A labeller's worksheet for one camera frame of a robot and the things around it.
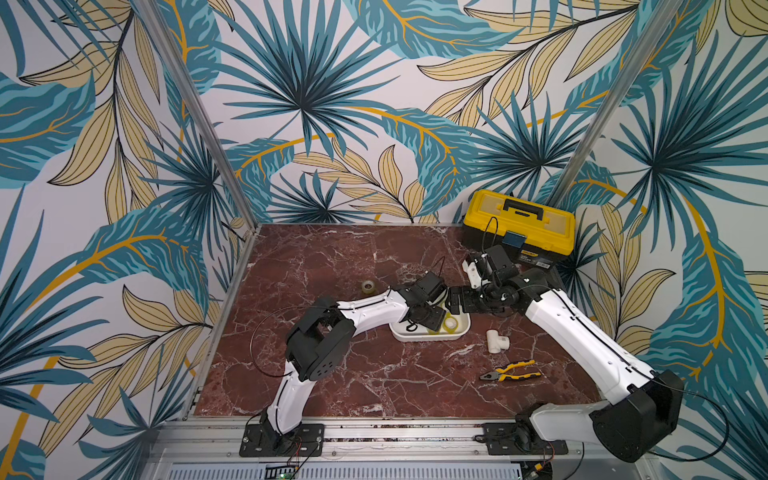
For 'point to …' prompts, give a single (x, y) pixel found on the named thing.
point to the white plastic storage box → (411, 331)
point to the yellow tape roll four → (450, 324)
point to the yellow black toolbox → (534, 234)
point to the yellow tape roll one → (367, 290)
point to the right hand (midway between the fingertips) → (462, 301)
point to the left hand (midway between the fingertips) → (433, 320)
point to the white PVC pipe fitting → (497, 342)
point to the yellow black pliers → (504, 373)
